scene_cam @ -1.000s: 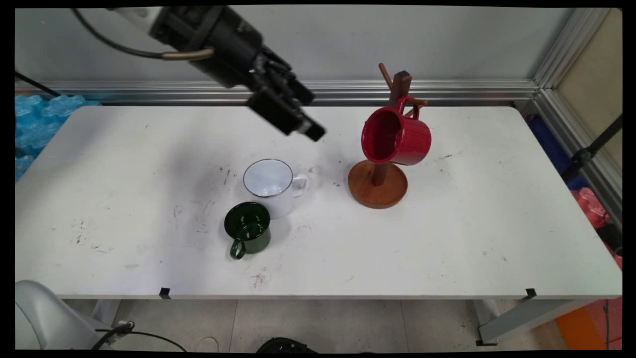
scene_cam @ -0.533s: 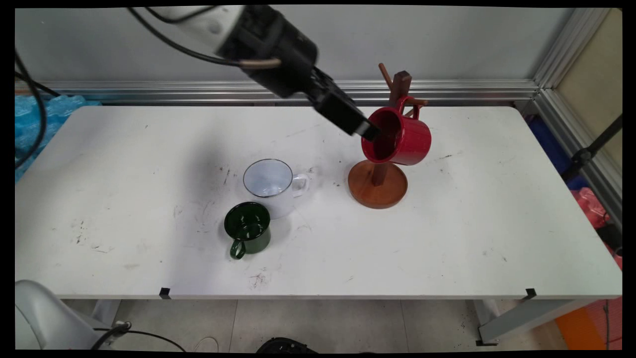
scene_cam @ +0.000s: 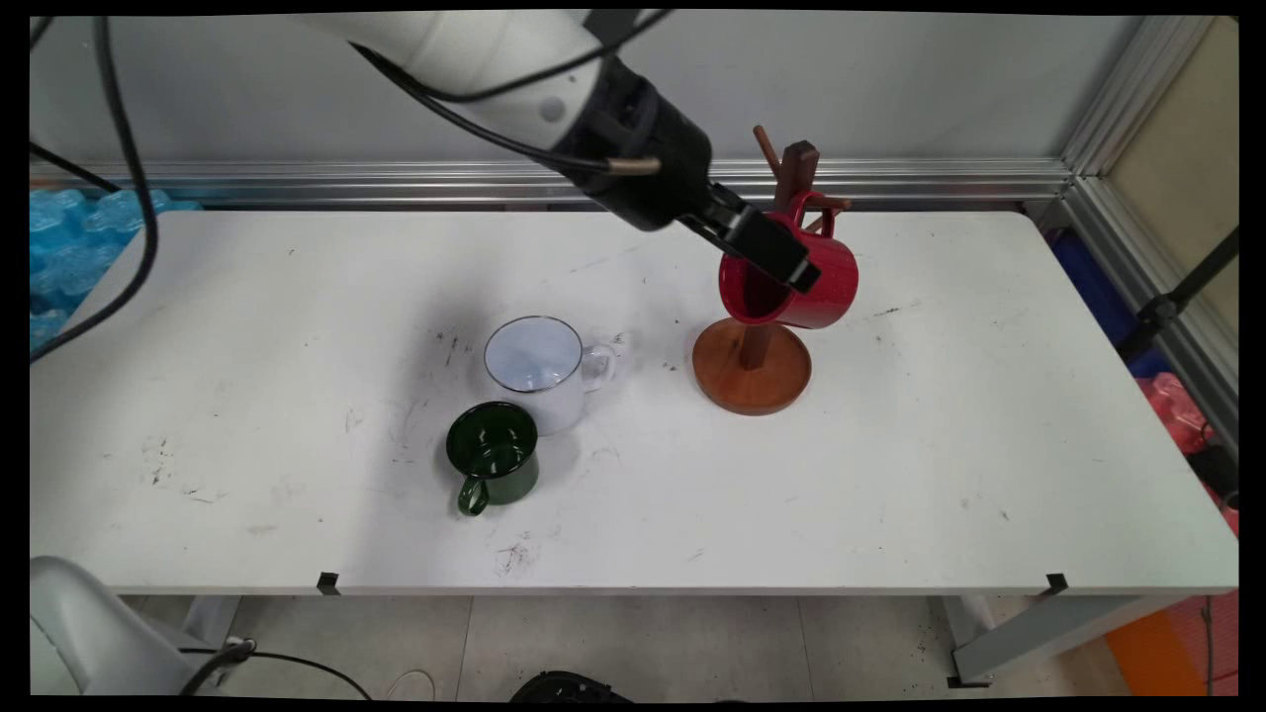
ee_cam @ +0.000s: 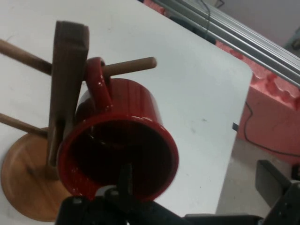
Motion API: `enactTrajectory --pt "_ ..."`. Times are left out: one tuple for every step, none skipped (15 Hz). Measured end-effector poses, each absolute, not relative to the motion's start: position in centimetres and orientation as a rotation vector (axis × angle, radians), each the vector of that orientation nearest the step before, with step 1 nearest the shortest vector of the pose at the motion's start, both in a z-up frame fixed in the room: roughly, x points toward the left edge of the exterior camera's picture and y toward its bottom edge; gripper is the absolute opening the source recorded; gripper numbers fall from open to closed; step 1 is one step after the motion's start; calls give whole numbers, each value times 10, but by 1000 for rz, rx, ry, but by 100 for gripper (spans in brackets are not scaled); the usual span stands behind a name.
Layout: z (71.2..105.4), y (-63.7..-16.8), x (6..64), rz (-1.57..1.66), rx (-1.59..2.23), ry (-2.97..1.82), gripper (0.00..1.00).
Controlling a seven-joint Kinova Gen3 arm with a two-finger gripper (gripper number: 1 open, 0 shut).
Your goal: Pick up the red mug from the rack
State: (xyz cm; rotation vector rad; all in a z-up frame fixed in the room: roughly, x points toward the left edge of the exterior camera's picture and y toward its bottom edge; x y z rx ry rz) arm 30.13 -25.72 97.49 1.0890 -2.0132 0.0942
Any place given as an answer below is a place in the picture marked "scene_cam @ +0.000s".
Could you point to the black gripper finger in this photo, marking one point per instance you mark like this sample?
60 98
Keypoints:
776 252
730 203

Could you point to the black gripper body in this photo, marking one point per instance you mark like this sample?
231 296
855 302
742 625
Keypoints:
653 158

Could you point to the red ceramic mug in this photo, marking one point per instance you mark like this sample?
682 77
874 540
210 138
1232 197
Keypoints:
826 287

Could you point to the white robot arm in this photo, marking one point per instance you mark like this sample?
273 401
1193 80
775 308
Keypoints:
475 59

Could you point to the wooden mug tree stand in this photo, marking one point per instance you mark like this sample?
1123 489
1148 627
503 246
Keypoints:
752 381

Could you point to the white enamel mug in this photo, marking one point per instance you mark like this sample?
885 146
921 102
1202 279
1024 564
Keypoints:
534 356

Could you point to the blue container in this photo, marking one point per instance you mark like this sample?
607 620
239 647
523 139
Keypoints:
1093 287

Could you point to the dark green enamel mug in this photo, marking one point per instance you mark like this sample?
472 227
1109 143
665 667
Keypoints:
514 485

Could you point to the black tripod stand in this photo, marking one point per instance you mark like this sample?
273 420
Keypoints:
1157 311

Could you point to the red bubble wrap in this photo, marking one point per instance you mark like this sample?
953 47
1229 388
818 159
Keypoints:
1172 415

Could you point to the black table edge clip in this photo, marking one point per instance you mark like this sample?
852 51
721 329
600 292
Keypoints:
328 583
1056 583

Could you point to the grey metal table leg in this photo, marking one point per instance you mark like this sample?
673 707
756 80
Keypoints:
213 623
1039 633

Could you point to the black floor object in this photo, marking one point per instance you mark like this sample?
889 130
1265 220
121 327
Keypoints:
569 687

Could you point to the small black box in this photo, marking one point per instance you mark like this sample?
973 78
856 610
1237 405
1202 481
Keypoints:
1215 475

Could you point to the orange box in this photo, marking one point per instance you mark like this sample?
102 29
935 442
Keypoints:
1147 653

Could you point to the blue bubble wrap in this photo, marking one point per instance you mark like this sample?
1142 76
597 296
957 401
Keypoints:
69 257

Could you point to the white plastic housing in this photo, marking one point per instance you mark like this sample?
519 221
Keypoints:
79 633

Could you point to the aluminium frame rail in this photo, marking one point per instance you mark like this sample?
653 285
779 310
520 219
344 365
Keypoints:
297 183
1137 257

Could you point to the aluminium frame corner post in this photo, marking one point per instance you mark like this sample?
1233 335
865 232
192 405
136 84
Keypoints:
1137 94

